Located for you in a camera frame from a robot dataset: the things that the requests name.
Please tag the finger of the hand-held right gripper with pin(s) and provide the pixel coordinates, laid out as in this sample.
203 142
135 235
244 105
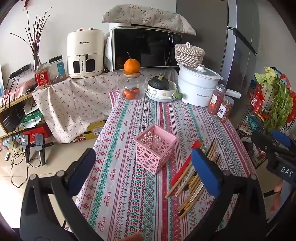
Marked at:
260 140
281 138

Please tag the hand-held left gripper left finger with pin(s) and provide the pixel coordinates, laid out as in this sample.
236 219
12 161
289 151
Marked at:
78 176

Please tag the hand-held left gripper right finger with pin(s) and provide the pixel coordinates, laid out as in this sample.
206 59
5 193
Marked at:
205 173

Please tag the pile of chopsticks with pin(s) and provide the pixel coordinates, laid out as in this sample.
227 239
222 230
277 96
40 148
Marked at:
185 183

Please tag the red spoon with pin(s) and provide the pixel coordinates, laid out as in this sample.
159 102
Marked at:
182 170

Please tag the white spoon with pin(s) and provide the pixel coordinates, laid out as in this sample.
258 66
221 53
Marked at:
195 195

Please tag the pink perforated basket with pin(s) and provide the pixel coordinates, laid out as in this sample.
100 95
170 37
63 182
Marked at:
148 150

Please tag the person's right hand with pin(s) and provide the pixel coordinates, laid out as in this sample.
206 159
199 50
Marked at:
277 187

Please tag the leafy green vegetables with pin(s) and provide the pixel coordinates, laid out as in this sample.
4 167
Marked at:
279 104

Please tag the red snack packet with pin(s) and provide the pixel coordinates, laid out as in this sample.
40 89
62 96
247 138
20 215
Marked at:
257 99

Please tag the black grey handheld device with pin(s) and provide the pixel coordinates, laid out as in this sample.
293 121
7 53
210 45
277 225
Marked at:
26 148
41 148

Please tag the jar of dried fruit rings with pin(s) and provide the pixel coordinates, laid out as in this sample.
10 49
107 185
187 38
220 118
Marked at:
225 109

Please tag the yellow cardboard box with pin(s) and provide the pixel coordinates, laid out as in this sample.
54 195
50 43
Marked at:
97 129

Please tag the red box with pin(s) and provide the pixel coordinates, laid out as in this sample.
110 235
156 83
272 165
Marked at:
38 134

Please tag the jar of red dried berries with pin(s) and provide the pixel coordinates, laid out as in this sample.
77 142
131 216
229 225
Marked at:
216 99

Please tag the napa cabbage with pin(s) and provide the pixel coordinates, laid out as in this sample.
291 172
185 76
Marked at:
266 75

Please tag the white floral cloth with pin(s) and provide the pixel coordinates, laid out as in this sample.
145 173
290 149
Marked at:
74 104

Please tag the white electric cooking pot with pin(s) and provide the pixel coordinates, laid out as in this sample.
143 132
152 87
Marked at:
196 88

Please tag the small orange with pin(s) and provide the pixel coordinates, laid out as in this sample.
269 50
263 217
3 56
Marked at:
126 93
136 91

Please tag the wooden shelf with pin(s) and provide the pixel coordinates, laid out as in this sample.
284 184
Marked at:
13 100

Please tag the dark green pumpkin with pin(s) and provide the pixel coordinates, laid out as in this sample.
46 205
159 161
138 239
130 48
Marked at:
158 83

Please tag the red label jar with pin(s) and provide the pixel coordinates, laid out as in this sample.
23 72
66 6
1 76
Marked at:
42 78

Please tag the clear container with black lid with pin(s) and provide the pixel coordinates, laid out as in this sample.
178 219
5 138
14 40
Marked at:
57 69

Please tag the glass jar with wooden lid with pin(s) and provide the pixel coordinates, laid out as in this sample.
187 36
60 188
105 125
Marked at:
131 81

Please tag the woven lidded basket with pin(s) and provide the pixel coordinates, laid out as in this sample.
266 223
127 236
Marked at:
188 55

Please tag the black power strip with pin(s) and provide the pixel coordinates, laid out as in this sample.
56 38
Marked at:
19 70

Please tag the large orange with stem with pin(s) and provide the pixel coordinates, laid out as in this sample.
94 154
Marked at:
131 66

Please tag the glass vase with twigs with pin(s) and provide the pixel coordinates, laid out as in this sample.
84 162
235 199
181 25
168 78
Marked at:
37 58

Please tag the grey refrigerator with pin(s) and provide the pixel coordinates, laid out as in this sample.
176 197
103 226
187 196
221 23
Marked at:
208 23

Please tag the cream air fryer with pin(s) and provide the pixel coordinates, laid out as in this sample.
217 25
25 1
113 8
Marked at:
85 46

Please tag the black microwave oven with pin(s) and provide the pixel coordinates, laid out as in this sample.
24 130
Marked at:
143 46

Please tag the floral fabric cover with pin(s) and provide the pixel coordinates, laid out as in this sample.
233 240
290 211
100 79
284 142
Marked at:
148 14

